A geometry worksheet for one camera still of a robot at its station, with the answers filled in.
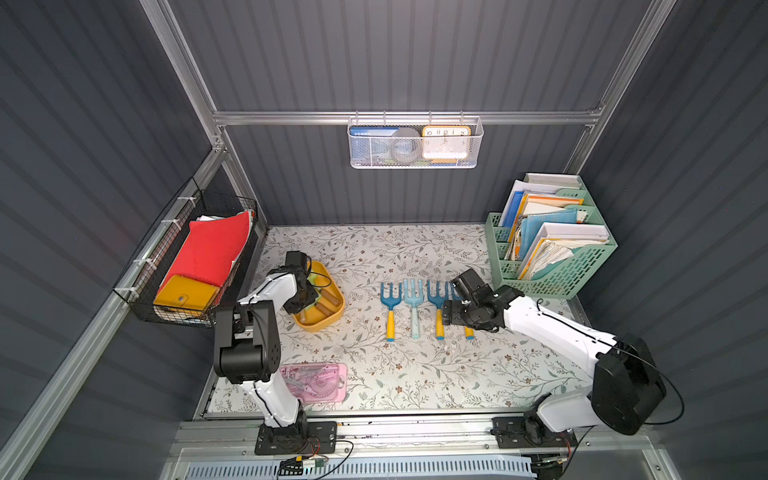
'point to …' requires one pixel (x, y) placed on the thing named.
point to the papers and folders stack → (539, 227)
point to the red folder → (209, 249)
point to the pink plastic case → (317, 382)
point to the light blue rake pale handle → (414, 301)
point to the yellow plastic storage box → (328, 305)
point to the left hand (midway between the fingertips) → (300, 300)
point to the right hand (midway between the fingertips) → (462, 315)
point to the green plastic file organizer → (565, 278)
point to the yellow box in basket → (186, 293)
